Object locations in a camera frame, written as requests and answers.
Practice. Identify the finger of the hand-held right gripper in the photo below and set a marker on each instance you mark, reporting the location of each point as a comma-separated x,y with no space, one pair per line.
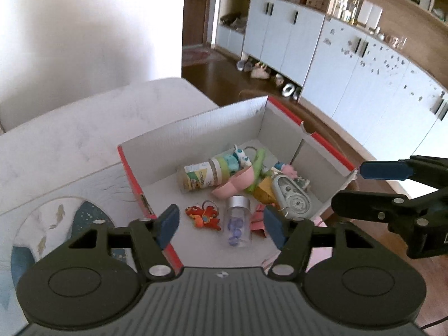
385,169
367,204

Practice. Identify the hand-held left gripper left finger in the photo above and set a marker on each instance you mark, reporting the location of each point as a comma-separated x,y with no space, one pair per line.
169,225

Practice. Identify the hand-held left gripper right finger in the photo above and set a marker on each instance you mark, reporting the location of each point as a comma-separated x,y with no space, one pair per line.
274,227

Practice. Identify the pale green correction tape dispenser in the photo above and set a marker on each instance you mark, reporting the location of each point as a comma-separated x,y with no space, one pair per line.
292,197

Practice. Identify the clear bottle of purple pins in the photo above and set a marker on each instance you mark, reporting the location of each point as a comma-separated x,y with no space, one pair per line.
238,227

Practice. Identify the yellow small object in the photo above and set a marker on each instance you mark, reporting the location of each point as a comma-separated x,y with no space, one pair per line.
264,190

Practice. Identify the toothpick jar with green lid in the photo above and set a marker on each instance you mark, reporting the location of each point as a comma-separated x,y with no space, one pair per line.
196,178

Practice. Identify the pink and blue small toy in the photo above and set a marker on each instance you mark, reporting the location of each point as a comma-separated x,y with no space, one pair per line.
287,170

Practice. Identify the pink heart-shaped dish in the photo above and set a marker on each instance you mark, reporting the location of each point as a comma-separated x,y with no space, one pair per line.
234,183

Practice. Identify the blue and white toy figure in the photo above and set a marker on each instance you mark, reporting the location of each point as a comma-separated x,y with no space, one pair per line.
238,159

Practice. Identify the red cardboard box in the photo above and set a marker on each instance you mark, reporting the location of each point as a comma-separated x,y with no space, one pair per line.
196,126

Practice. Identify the dark blue round placemat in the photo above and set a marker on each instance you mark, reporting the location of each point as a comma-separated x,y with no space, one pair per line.
87,217

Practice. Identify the glass cups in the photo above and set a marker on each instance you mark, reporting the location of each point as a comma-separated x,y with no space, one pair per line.
395,40

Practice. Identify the row of shoes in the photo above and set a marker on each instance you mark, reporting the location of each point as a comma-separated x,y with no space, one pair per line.
266,75

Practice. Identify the white square canister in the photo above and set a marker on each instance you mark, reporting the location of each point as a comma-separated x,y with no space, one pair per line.
376,15
364,12

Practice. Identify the group of glass bottles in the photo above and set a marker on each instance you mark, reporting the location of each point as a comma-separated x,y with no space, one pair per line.
346,7

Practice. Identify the patterned door rug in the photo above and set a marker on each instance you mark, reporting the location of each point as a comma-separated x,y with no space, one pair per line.
199,56

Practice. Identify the pile of dark shoes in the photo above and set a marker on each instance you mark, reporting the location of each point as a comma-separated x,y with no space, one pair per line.
232,21

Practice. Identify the dark brown door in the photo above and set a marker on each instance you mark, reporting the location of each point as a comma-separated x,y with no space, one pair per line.
196,10

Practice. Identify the large grey wall cabinet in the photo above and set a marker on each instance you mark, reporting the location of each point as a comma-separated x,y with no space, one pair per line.
350,70

